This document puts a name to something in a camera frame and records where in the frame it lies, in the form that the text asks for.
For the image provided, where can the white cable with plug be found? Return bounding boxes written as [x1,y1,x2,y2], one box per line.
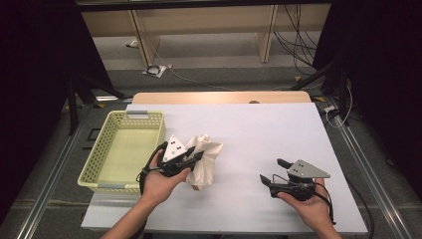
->
[322,79,353,128]

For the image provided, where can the light green perforated plastic basket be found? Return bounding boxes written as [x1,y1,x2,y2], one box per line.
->
[77,110,167,194]

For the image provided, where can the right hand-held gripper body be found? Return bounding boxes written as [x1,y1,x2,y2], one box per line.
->
[269,158,331,202]

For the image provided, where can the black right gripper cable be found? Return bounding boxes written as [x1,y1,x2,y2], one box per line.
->
[315,180,336,226]

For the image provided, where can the person's right hand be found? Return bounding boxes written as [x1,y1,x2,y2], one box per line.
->
[277,178,333,231]

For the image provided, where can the short aluminium rail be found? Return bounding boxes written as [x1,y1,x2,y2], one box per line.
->
[94,95,133,103]

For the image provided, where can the person's left hand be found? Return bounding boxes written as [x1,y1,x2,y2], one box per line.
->
[141,148,192,206]

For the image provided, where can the aluminium floor rail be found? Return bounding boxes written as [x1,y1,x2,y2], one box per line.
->
[14,109,98,239]
[326,98,414,239]

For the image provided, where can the white garment with brown trim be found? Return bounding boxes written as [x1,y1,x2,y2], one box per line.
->
[183,133,224,191]

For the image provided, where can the black curtain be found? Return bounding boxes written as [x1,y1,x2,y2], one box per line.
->
[313,0,422,200]
[0,0,115,220]

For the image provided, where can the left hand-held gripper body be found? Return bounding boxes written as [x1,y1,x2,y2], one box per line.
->
[155,133,193,177]

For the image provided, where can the clear bag with black cable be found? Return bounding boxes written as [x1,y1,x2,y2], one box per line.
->
[142,64,174,80]

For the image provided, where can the beige wooden shelf unit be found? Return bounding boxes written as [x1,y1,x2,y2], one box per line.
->
[81,3,332,68]

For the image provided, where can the bundle of black cables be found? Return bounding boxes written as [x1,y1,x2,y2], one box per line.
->
[273,3,317,77]

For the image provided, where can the thin black wire loop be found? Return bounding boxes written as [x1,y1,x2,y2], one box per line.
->
[272,173,292,185]

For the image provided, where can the thin white floor cable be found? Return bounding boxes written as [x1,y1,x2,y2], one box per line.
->
[145,33,238,93]

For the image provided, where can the white table cover board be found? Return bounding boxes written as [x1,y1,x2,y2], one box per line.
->
[80,103,368,235]

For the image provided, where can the black floor cable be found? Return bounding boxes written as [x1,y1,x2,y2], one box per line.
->
[344,178,376,239]

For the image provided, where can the black metal stand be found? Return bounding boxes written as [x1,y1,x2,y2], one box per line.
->
[290,59,351,127]
[66,74,133,136]

